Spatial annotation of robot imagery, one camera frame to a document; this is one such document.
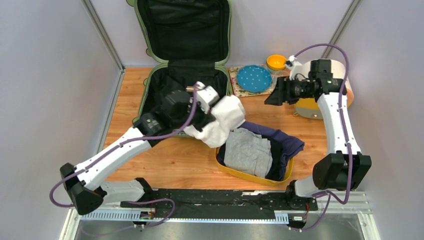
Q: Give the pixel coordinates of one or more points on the white and orange drawer cabinet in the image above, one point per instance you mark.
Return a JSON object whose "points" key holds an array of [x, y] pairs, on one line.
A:
{"points": [[307, 107]]}

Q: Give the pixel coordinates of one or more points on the yellow plastic basin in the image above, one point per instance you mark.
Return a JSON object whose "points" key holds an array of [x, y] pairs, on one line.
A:
{"points": [[253, 178]]}

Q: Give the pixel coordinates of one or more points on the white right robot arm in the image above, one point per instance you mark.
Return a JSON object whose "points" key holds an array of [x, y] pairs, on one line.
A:
{"points": [[344, 166]]}

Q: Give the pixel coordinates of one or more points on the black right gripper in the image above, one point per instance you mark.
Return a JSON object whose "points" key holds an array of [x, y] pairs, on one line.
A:
{"points": [[282, 92]]}

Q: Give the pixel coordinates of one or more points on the blue polka dot plate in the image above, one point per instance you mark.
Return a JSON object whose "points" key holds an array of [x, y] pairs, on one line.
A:
{"points": [[254, 78]]}

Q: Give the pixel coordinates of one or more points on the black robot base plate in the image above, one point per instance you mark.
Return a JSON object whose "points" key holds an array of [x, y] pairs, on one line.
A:
{"points": [[224, 204]]}

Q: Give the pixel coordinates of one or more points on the green hard-shell suitcase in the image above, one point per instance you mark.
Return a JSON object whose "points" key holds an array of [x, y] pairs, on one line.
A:
{"points": [[190, 40]]}

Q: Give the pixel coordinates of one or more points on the brown cosmetic bottle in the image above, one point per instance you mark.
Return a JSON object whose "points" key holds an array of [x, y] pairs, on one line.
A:
{"points": [[190, 89]]}

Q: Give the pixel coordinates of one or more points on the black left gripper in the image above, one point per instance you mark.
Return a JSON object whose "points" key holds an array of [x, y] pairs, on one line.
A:
{"points": [[205, 119]]}

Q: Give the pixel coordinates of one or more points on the grey garment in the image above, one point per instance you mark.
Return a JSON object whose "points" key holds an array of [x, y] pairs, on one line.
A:
{"points": [[248, 152]]}

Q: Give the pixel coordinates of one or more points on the white garment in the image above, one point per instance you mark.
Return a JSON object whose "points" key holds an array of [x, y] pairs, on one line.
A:
{"points": [[229, 114]]}

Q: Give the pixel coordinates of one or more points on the small yellow bowl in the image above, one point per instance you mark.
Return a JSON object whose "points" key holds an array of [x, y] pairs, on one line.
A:
{"points": [[276, 62]]}

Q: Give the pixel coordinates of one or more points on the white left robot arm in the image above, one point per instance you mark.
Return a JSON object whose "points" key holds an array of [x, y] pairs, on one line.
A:
{"points": [[85, 182]]}

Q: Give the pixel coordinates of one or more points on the clear drinking glass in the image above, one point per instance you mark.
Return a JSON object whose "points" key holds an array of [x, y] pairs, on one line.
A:
{"points": [[280, 73]]}

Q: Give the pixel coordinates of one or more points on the black garment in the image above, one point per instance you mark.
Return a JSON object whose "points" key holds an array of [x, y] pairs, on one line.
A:
{"points": [[255, 156]]}

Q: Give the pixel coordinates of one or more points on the navy blue garment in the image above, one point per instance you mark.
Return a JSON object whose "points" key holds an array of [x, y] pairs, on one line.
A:
{"points": [[283, 147]]}

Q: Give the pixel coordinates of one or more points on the aluminium frame rail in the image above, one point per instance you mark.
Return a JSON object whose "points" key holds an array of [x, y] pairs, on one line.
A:
{"points": [[328, 204]]}

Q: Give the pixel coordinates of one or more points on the floral placemat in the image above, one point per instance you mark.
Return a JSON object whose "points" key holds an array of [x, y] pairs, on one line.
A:
{"points": [[238, 91]]}

